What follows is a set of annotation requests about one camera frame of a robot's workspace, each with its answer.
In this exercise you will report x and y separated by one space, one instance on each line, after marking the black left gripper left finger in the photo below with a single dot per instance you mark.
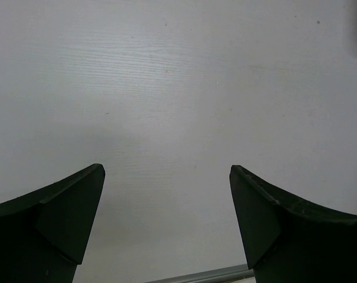
44 234

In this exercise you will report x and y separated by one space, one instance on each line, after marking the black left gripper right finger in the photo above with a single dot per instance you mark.
289 239

